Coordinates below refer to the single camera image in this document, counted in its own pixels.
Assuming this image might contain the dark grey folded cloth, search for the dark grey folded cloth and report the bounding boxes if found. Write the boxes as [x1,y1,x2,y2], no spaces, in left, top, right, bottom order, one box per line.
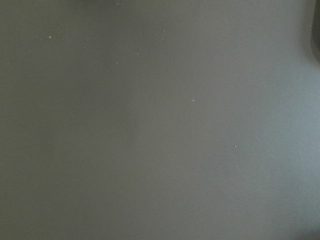
[310,0,320,62]

